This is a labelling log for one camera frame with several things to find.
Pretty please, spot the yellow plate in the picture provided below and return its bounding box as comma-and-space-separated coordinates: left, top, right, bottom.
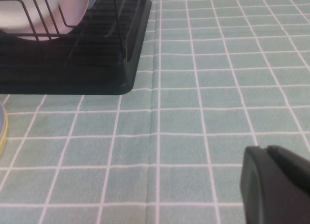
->
0, 114, 9, 159

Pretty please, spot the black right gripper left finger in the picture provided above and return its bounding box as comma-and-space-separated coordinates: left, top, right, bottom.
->
239, 145, 310, 224

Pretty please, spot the green checked tablecloth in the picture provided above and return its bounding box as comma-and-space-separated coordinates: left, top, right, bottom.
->
0, 0, 310, 224

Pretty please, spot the grey plate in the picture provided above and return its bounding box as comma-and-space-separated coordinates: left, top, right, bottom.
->
0, 102, 7, 139

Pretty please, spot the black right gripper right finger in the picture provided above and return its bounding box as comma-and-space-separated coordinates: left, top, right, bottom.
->
265, 145, 310, 201

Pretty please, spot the pink plate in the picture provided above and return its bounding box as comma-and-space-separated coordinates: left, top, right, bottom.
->
0, 0, 91, 42

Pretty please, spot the black wire dish rack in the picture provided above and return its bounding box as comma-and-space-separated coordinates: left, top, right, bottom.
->
0, 0, 149, 62

